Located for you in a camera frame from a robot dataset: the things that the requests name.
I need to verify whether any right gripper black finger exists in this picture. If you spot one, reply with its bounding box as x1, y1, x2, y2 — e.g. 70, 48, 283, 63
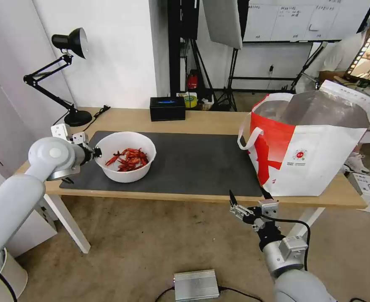
229, 189, 256, 224
260, 186, 275, 202

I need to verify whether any white plastic bowl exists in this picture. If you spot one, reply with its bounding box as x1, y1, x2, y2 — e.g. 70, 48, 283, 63
94, 131, 157, 184

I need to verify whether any white and red takeout bag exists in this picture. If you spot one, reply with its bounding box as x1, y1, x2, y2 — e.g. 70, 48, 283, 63
237, 79, 370, 198

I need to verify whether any black table mat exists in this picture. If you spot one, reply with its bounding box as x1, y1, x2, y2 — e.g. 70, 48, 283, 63
59, 130, 264, 196

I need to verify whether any black tissue box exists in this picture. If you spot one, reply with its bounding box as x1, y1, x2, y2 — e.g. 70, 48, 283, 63
149, 96, 186, 122

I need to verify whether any silver power supply box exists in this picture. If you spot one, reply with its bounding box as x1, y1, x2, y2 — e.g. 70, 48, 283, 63
173, 269, 221, 302

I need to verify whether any wooden table with white legs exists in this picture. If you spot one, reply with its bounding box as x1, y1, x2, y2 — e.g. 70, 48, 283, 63
42, 106, 369, 254

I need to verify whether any person's foot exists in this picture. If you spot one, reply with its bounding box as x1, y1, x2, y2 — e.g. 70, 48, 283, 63
343, 152, 370, 175

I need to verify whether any yellow green tape roll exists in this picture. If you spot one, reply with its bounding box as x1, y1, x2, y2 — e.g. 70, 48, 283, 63
184, 92, 198, 109

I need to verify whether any black tripod stand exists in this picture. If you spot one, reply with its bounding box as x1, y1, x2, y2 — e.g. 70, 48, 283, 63
190, 39, 240, 112

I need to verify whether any black desk lamp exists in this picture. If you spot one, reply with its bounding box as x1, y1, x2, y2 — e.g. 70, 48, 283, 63
23, 27, 93, 128

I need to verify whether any red fire extinguisher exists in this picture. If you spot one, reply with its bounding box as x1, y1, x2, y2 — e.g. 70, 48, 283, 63
187, 70, 200, 91

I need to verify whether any black metal rack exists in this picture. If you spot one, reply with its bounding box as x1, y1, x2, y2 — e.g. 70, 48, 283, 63
167, 0, 201, 96

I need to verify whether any black whiteboard stand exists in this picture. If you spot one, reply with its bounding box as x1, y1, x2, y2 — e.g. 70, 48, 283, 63
227, 40, 328, 94

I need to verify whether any white round bin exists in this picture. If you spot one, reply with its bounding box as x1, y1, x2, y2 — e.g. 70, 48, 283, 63
0, 247, 29, 302

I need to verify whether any person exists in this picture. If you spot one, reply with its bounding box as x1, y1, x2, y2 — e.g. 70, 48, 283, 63
298, 29, 369, 95

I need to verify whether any white whiteboard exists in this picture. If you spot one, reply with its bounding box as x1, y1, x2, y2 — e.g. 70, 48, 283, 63
242, 0, 370, 44

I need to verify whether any grey photo reflector panel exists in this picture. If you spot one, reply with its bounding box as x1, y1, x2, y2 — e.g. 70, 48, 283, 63
202, 0, 244, 49

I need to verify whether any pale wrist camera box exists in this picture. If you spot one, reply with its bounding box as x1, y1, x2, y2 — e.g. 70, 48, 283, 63
71, 132, 89, 146
258, 199, 279, 218

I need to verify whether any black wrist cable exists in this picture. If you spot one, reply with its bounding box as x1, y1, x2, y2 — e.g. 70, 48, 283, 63
262, 213, 311, 273

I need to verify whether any black lamp cable with plug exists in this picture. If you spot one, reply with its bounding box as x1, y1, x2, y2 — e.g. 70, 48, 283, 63
79, 105, 111, 132

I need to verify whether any black power supply cable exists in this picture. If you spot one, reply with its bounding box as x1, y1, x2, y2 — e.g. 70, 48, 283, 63
153, 284, 263, 302

